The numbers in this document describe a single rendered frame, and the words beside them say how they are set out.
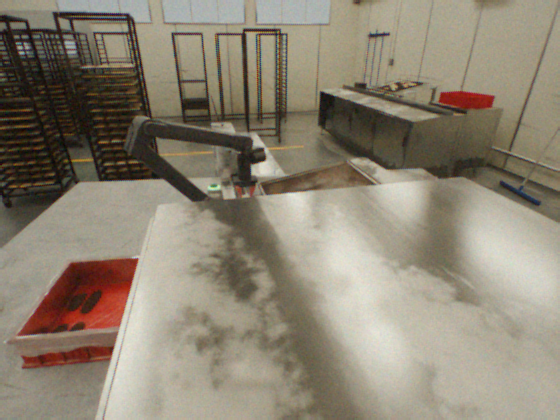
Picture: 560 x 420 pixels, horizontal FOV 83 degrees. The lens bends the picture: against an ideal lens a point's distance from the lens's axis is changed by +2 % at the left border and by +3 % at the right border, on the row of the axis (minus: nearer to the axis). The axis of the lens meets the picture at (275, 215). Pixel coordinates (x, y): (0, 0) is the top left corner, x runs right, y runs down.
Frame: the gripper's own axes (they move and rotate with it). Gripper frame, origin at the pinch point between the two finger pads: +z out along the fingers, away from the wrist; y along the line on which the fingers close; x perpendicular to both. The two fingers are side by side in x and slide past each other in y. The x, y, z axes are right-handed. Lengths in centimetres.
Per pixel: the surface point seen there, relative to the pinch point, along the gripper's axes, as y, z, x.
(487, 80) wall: -371, -14, -270
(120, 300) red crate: 45, 10, 43
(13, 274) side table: 84, 11, 21
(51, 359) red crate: 56, 8, 63
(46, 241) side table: 81, 11, 0
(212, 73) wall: -18, -3, -700
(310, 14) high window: -253, -122, -698
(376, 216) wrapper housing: -7, -38, 91
